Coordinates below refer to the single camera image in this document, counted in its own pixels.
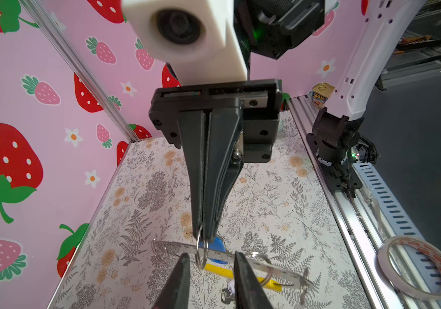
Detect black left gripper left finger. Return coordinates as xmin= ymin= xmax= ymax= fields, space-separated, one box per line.
xmin=152 ymin=253 xmax=191 ymax=309

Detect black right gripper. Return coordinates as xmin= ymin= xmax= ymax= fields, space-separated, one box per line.
xmin=149 ymin=79 xmax=282 ymax=242

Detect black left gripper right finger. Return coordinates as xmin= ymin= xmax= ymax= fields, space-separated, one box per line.
xmin=233 ymin=252 xmax=273 ymax=309

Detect metal keyring with yellow tag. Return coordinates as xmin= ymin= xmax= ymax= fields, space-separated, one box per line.
xmin=152 ymin=239 xmax=314 ymax=308

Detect key with blue tag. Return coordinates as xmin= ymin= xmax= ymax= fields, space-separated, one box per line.
xmin=195 ymin=235 xmax=228 ymax=269

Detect spam tin can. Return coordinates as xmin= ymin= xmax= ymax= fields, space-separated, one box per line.
xmin=309 ymin=83 xmax=335 ymax=109

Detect aluminium corner post right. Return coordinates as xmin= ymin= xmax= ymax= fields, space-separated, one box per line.
xmin=20 ymin=0 xmax=139 ymax=142

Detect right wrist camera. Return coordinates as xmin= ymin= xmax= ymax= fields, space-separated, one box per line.
xmin=121 ymin=0 xmax=248 ymax=86

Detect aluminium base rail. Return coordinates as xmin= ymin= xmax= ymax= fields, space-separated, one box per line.
xmin=287 ymin=96 xmax=441 ymax=308

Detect coiled beige cable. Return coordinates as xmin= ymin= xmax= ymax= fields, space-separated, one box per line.
xmin=376 ymin=235 xmax=441 ymax=302

